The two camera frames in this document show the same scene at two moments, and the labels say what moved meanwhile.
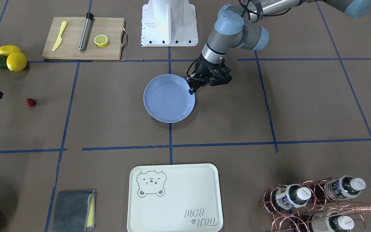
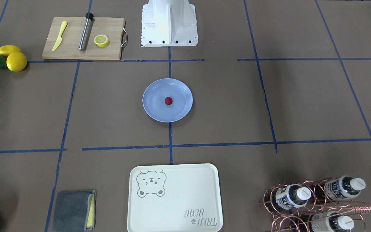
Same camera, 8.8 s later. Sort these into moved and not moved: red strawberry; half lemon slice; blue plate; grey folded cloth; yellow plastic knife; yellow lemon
Moved: blue plate; red strawberry
Not moved: grey folded cloth; yellow lemon; half lemon slice; yellow plastic knife
